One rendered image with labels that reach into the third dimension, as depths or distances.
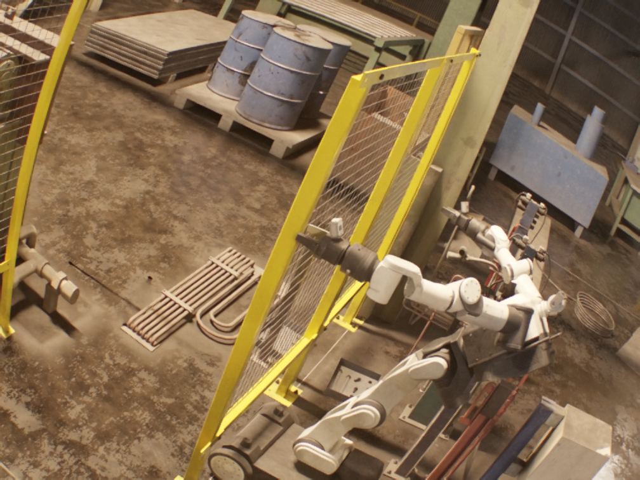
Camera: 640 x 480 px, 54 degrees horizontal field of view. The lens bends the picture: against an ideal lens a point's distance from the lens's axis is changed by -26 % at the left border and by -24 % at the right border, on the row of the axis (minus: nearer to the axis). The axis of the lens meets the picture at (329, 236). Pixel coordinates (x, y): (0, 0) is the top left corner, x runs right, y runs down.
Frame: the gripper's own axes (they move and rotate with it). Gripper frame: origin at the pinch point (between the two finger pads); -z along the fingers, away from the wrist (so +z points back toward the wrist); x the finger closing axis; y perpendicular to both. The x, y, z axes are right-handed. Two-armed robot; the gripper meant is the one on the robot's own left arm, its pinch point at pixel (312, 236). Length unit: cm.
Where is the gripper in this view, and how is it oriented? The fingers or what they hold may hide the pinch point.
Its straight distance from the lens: 223.0
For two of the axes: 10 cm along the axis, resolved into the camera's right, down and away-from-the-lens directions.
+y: 3.9, -8.3, -4.0
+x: 3.3, -2.8, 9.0
